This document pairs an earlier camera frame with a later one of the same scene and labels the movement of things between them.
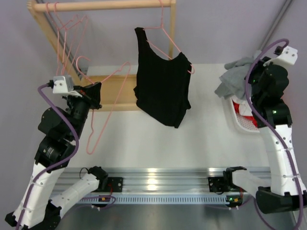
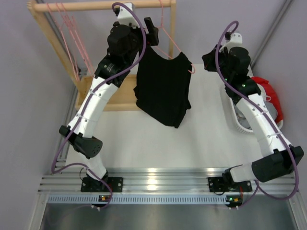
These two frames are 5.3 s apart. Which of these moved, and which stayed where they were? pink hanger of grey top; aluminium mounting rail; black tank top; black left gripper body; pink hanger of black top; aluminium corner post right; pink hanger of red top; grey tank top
Moved: pink hanger of grey top; pink hanger of red top; grey tank top; black left gripper body
Stayed: aluminium mounting rail; black tank top; pink hanger of black top; aluminium corner post right
